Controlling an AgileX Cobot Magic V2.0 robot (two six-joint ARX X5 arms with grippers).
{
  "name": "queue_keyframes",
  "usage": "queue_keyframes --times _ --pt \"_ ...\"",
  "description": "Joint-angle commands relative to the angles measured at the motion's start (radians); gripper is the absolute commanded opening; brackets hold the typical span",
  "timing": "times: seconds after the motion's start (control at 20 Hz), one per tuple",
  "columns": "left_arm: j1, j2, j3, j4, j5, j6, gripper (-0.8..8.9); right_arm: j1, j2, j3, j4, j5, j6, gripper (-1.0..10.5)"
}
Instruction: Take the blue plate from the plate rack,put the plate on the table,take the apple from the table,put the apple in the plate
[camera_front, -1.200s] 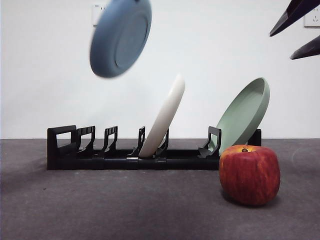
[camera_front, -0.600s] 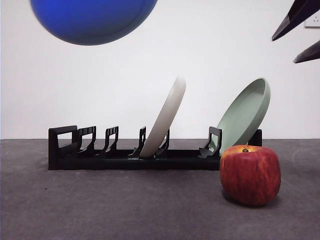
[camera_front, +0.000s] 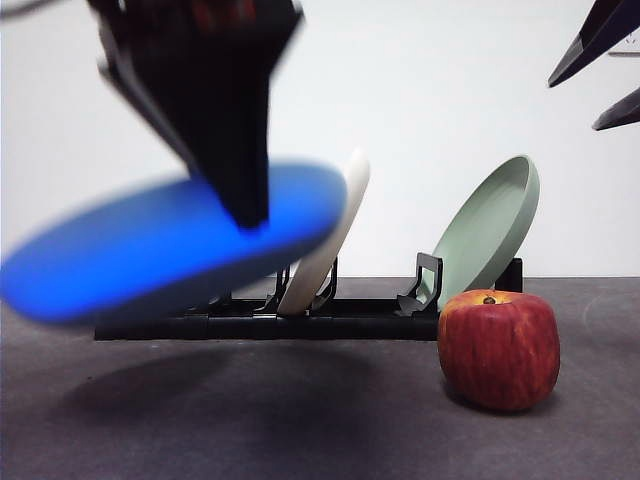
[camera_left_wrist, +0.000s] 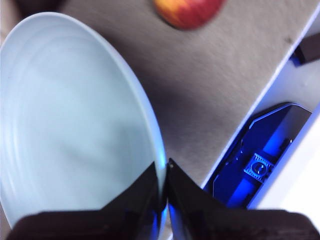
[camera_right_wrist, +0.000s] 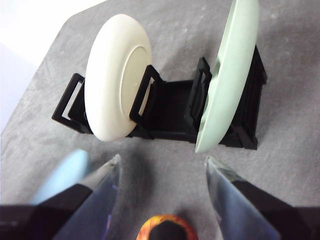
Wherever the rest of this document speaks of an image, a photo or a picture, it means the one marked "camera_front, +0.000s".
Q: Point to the red apple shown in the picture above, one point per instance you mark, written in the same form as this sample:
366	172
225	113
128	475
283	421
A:
497	350

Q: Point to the white wall socket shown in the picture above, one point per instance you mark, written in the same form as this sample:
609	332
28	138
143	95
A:
633	48

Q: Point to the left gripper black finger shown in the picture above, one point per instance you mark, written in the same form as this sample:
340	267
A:
130	95
225	125

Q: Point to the green plate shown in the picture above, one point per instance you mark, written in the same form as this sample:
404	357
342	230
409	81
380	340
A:
485	235

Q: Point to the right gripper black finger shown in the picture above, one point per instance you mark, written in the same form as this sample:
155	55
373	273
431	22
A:
600	35
620	112

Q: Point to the blue plate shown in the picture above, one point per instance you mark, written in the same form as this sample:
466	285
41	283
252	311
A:
150	250

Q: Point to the black plate rack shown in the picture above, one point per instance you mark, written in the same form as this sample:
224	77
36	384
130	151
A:
325	327

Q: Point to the white plate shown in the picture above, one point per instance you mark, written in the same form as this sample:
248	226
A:
356	190

